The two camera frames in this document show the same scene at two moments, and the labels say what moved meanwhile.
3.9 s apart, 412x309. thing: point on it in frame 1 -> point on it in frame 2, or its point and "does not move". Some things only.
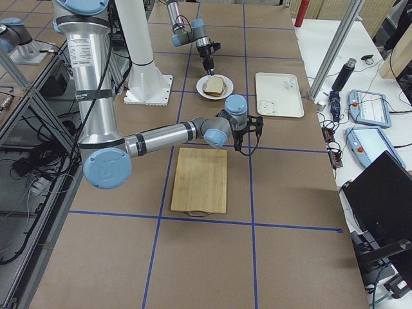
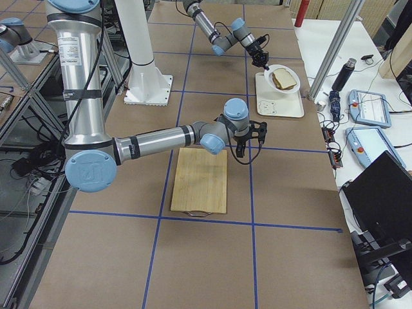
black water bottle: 344,74 does not move
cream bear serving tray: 279,94 does not move
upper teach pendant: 369,108 does not move
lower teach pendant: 367,143 does not move
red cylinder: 301,13 does not move
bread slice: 215,94 -> 279,86
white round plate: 229,87 -> 268,75
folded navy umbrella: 335,97 does not move
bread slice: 214,84 -> 284,78
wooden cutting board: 200,185 does not move
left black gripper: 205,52 -> 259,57
